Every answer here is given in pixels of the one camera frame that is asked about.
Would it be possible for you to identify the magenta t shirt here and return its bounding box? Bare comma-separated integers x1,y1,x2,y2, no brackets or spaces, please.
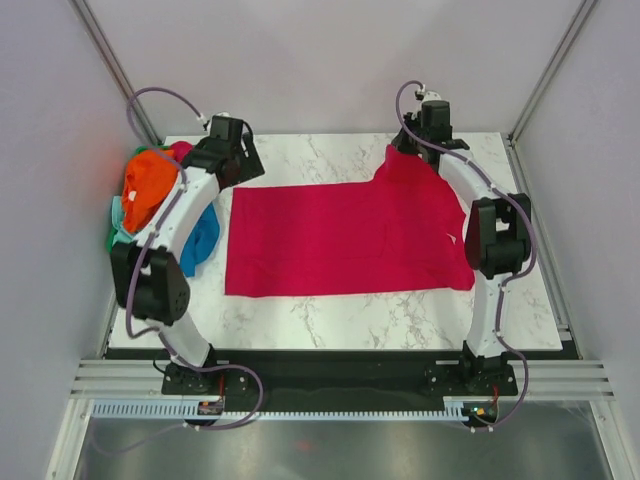
225,146,475,298
170,141,193,163

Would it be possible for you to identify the green plastic basket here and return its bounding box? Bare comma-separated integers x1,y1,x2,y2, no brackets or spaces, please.
106,147,154,252

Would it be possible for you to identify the orange t shirt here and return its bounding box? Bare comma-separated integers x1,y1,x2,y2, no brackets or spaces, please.
136,149,178,220

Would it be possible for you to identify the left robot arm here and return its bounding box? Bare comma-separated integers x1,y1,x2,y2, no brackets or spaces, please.
110,115,265,393

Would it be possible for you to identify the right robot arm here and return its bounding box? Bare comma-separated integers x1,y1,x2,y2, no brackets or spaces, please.
392,94,537,394

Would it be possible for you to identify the blue t shirt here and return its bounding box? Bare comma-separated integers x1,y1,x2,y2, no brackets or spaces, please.
180,204,220,278

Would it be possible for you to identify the light teal t shirt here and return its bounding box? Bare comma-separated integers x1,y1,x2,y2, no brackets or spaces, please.
111,196,133,244

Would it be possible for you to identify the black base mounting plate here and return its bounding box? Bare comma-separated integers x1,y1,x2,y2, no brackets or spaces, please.
161,350,519,410

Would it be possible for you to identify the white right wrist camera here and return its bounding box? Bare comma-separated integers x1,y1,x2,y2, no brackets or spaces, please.
414,89,442,103

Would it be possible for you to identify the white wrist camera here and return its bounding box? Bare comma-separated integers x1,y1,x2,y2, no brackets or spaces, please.
414,89,442,103
198,111,230,128

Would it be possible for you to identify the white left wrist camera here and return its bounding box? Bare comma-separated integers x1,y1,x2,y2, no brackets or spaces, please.
198,111,230,128

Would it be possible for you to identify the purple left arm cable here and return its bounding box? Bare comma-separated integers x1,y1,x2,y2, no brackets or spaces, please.
124,87,209,371

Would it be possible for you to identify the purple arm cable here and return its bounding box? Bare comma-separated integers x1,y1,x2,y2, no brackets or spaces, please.
124,87,209,371
396,80,539,431

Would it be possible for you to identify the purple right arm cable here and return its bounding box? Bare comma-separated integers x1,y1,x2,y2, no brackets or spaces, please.
396,80,539,431

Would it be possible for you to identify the right aluminium corner post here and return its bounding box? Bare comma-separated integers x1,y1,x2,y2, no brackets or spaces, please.
506,0,600,145

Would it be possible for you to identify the aluminium corner post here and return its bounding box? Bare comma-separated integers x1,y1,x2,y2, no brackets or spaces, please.
69,0,161,144
506,0,600,145

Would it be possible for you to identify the left aluminium corner post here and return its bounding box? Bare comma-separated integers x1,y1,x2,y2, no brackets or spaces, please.
69,0,161,144

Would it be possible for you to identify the right side aluminium rail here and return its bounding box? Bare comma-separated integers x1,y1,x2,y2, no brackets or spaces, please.
502,134,584,360

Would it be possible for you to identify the white slotted cable duct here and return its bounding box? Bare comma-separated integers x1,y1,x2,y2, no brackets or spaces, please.
91,398,469,422

